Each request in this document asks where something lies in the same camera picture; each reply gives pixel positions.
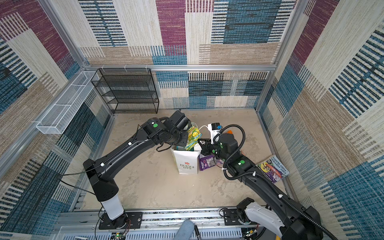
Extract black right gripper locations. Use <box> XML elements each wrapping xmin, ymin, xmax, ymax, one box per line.
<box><xmin>197</xmin><ymin>138</ymin><xmax>229</xmax><ymax>163</ymax></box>

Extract green Fox's spring candy bag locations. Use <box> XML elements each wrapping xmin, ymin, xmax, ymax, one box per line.
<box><xmin>185</xmin><ymin>123</ymin><xmax>202</xmax><ymax>151</ymax></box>

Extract teal candy bag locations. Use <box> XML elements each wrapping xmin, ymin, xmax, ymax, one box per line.
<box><xmin>175</xmin><ymin>146</ymin><xmax>186</xmax><ymax>151</ymax></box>

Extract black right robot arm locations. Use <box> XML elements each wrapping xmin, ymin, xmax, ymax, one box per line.
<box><xmin>198</xmin><ymin>133</ymin><xmax>325</xmax><ymax>240</ymax></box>

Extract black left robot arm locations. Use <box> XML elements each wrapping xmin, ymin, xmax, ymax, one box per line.
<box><xmin>83</xmin><ymin>110</ymin><xmax>192</xmax><ymax>221</ymax></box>

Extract purple candy bag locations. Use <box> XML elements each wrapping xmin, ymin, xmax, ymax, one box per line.
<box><xmin>198</xmin><ymin>154</ymin><xmax>224</xmax><ymax>171</ymax></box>

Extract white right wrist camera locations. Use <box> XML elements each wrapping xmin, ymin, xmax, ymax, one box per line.
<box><xmin>207</xmin><ymin>123</ymin><xmax>222</xmax><ymax>144</ymax></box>

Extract colourful leaflet by wall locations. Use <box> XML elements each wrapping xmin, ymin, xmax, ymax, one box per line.
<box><xmin>258</xmin><ymin>155</ymin><xmax>290</xmax><ymax>184</ymax></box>

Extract black wire shelf rack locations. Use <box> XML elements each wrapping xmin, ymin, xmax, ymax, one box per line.
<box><xmin>91</xmin><ymin>68</ymin><xmax>160</xmax><ymax>114</ymax></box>

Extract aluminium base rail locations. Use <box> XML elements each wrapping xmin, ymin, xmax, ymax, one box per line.
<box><xmin>50</xmin><ymin>206</ymin><xmax>313</xmax><ymax>240</ymax></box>

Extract white wire mesh basket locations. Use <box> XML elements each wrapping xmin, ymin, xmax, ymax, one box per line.
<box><xmin>36</xmin><ymin>71</ymin><xmax>95</xmax><ymax>135</ymax></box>

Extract black corrugated cable conduit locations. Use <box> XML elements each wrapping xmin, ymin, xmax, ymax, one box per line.
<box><xmin>211</xmin><ymin>124</ymin><xmax>340</xmax><ymax>240</ymax></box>

